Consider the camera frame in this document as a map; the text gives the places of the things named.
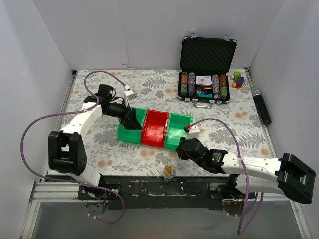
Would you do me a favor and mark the yellow cable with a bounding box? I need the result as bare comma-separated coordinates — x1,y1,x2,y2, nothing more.
162,164,177,180

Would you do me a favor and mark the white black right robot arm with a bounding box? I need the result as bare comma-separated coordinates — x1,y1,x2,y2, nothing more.
176,137,316,204

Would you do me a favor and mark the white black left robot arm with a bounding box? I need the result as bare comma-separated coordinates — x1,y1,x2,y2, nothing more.
48,84,142,199

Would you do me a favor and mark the green plastic bin left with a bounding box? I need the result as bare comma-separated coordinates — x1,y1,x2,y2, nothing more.
117,108,147,144

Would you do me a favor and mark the green plastic bin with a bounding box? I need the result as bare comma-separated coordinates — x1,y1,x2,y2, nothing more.
117,108,147,144
164,113,193,150

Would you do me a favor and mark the red plastic bin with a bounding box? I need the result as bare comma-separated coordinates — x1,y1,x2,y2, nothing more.
140,109,169,148

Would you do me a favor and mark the green plastic bin right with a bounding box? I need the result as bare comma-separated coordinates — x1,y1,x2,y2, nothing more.
164,113,193,150

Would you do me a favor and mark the floral table mat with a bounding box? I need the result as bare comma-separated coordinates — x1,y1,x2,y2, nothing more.
62,70,275,177

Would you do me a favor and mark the teal plastic piece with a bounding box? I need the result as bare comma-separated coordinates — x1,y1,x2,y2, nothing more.
198,92,212,98

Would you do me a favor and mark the white card deck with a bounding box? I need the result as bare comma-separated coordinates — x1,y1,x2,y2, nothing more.
195,75,212,85

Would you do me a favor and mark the colourful toy block train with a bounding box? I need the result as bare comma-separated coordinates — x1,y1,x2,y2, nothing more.
231,71,245,89

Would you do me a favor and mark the black cylindrical flashlight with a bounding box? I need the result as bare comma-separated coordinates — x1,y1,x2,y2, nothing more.
252,90,272,125

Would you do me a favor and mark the black poker chip case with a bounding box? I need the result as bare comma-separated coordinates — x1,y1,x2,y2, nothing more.
177,36,237,107

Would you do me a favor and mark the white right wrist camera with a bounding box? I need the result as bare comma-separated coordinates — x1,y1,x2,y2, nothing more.
184,124,200,140

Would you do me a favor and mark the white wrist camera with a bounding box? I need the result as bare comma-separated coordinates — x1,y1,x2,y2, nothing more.
124,85,137,100
184,124,200,140

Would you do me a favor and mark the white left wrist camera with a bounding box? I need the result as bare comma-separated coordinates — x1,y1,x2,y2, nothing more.
124,85,137,100

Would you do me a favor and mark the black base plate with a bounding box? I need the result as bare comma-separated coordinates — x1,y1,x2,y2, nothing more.
44,175,260,212

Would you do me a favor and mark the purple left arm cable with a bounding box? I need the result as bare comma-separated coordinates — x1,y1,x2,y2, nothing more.
20,70,130,224

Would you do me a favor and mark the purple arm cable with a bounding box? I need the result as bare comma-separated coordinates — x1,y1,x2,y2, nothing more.
20,70,130,224
189,118,265,236

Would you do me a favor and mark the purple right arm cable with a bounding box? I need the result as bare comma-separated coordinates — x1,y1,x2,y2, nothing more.
189,118,265,236

